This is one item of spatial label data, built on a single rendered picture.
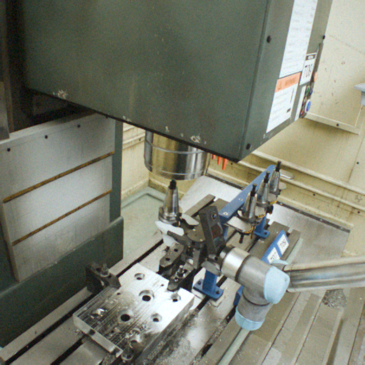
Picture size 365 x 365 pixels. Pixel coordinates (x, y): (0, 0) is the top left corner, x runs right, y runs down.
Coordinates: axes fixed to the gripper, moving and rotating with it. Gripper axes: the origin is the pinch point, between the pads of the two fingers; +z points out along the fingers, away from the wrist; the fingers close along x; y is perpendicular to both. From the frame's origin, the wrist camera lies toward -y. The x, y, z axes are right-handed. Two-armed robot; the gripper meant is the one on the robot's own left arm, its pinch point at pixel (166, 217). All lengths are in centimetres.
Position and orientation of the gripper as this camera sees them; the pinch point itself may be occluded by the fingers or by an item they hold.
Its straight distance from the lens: 94.1
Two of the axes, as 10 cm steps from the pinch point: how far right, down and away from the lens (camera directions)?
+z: -7.8, -3.8, 5.0
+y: -1.1, 8.6, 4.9
